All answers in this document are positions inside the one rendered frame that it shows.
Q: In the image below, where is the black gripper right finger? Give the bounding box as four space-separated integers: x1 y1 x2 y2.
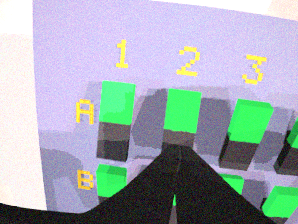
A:
176 145 277 224

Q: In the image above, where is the lavender switch panel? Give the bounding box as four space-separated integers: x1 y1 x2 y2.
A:
32 0 298 224

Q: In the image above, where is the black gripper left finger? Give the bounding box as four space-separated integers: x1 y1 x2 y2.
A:
0 144 181 224

